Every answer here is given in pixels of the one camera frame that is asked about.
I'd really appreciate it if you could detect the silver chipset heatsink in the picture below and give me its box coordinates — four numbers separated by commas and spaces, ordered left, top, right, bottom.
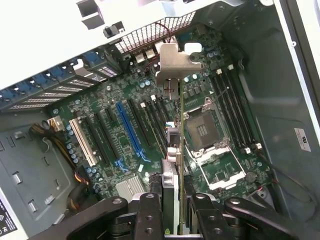
115, 174, 146, 201

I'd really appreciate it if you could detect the metal socket cover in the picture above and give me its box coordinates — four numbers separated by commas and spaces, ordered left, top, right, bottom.
197, 146, 248, 191

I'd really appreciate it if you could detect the round coin battery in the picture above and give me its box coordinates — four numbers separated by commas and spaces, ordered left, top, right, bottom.
244, 171, 258, 183

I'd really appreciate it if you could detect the blue expansion slot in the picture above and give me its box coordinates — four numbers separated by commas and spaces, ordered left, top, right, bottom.
115, 100, 147, 161

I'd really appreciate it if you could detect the CPU socket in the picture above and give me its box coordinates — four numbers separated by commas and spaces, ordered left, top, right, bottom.
183, 96, 230, 157

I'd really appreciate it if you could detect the white expansion slot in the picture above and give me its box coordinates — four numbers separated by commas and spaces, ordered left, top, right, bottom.
68, 118, 98, 168

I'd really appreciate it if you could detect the grey power supply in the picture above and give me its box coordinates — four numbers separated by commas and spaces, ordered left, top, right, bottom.
0, 111, 76, 240

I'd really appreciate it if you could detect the green motherboard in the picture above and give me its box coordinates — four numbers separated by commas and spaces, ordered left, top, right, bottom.
51, 23, 273, 216

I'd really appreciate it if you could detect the black yellow power cable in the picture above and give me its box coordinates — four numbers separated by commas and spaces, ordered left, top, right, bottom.
28, 116, 101, 213

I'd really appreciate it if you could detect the red black thin wire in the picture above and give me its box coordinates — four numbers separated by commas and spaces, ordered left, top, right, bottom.
154, 21, 177, 43

